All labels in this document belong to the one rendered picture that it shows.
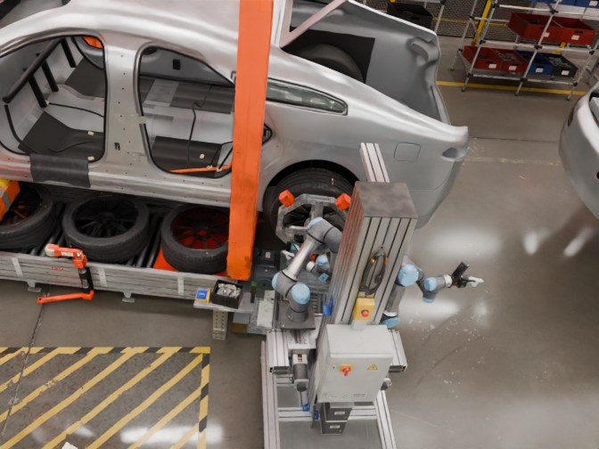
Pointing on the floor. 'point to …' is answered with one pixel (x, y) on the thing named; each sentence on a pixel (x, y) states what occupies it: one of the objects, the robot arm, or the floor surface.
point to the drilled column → (219, 324)
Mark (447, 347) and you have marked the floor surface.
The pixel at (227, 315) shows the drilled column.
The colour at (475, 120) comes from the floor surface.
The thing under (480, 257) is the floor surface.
